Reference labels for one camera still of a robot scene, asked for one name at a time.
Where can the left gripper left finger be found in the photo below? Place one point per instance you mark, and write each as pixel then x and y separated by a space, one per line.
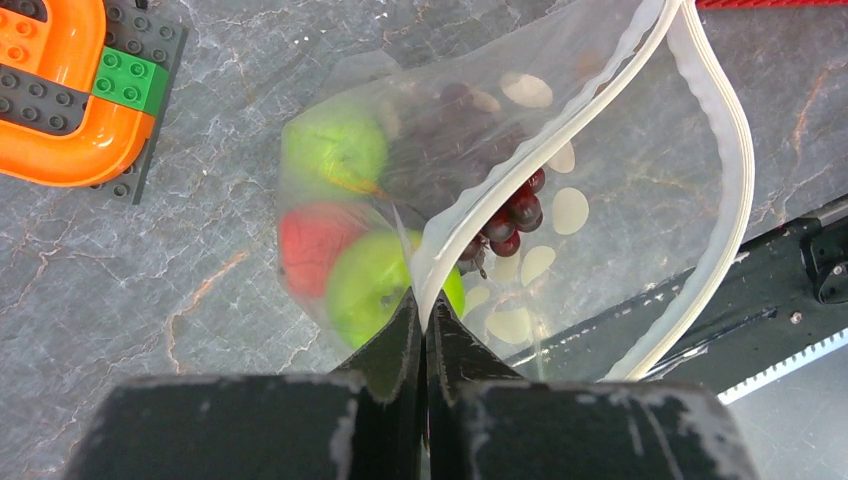
pixel 362 420

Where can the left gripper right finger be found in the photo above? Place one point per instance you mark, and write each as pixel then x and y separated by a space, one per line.
pixel 486 421

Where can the green apple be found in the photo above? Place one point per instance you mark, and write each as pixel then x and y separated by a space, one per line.
pixel 335 152
pixel 365 286

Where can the red apple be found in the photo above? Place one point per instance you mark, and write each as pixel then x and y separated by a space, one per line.
pixel 311 237

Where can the dark red grape bunch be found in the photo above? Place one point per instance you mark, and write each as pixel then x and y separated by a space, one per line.
pixel 501 234

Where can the clear dotted zip bag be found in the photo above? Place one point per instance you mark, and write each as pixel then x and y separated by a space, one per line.
pixel 649 169

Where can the green lego brick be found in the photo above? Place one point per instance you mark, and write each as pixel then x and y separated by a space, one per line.
pixel 130 81

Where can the red plastic basket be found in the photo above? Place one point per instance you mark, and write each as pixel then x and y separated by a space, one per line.
pixel 749 4

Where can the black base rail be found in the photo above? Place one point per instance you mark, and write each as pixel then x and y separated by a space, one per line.
pixel 781 306

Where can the grey lego base plate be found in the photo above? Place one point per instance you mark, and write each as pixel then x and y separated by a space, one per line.
pixel 142 40

